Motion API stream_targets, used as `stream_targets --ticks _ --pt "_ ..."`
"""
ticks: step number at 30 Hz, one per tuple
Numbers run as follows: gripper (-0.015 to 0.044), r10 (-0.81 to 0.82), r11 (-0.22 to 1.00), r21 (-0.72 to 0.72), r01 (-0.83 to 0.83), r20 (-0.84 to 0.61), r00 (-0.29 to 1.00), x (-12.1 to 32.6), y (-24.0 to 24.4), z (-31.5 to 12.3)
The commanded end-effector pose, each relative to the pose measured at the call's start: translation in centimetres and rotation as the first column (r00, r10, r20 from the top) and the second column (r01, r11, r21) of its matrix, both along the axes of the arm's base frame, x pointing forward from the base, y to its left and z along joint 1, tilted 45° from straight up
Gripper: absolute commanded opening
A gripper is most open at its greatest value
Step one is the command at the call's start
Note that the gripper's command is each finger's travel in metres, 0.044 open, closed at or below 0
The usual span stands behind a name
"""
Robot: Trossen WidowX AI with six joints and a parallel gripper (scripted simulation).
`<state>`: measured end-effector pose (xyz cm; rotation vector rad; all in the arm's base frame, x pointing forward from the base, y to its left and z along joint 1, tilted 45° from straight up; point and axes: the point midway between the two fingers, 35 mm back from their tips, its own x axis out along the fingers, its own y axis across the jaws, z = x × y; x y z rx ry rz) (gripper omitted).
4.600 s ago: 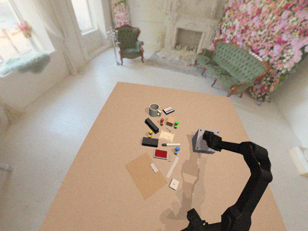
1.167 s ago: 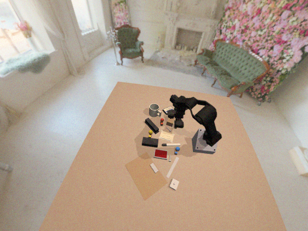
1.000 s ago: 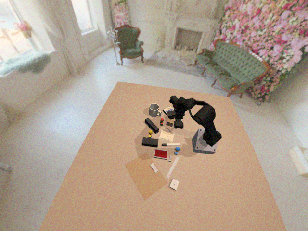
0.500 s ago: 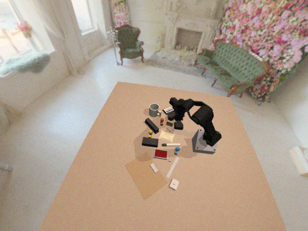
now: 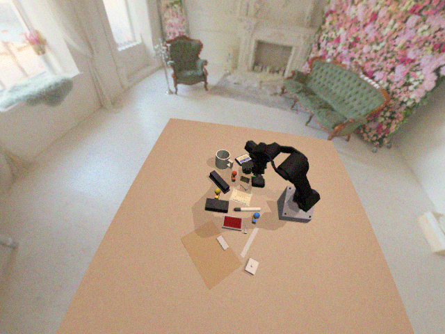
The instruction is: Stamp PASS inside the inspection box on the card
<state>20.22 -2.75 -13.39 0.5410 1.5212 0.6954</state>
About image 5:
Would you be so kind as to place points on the cream inspection card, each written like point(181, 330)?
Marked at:
point(241, 197)

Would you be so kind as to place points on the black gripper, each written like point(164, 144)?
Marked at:
point(258, 181)

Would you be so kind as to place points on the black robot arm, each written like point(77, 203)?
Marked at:
point(294, 169)

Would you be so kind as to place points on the grey cup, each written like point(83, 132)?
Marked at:
point(222, 159)

